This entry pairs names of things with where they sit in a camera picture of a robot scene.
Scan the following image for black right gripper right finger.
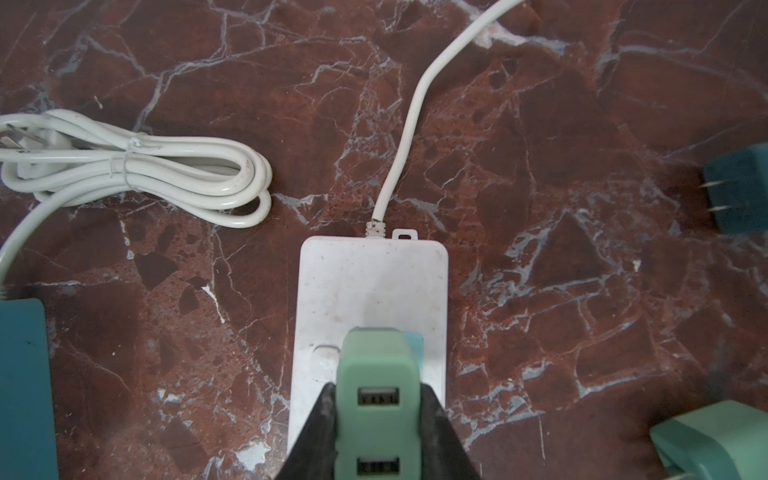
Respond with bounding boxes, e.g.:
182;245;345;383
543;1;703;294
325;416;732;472
419;383;481;480

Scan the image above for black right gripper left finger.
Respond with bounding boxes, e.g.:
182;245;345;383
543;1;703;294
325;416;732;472
275;383;337;480

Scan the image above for green charger plug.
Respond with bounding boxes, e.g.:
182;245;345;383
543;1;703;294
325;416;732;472
334;328;422;479
650;400;767;479

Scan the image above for teal power strip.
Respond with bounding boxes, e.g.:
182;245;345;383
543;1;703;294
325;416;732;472
1;299;59;479

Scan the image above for long white power strip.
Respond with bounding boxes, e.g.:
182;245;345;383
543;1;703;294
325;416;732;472
287;229;449;447

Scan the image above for teal charger plug far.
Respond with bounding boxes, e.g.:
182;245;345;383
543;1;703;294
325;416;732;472
702;142;767;235

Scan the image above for white cable of long strip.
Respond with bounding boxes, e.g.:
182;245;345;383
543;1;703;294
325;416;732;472
365;0;526;238

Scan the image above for coiled white cable teal strip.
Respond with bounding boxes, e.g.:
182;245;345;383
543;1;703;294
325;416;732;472
1;109;273;277

